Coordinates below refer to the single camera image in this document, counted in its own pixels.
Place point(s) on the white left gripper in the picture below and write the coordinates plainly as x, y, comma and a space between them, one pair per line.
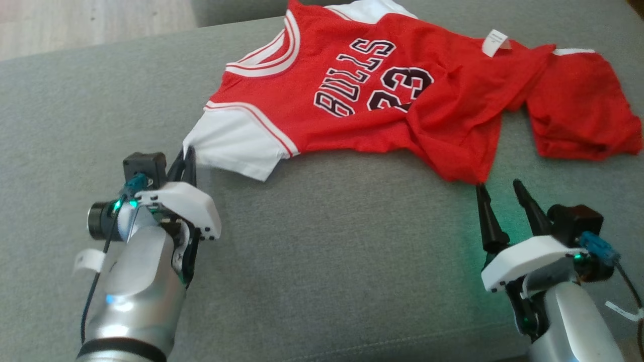
191, 208

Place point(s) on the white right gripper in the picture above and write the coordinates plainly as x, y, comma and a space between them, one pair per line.
528, 259

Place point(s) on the red shorts with white trim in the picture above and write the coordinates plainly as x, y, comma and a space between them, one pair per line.
578, 100

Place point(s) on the red and white basketball jersey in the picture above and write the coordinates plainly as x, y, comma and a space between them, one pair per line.
312, 65

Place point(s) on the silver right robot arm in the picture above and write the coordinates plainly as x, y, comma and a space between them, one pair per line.
573, 327

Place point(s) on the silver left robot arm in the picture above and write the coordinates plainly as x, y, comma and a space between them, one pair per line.
136, 291

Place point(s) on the large grey sofa cushion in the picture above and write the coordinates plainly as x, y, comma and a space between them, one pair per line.
327, 251

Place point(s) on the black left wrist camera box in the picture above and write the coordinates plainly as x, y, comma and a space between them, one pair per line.
146, 168

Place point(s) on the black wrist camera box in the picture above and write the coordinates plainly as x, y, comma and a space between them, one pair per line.
146, 168
576, 223

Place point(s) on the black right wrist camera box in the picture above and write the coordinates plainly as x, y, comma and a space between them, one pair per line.
576, 223

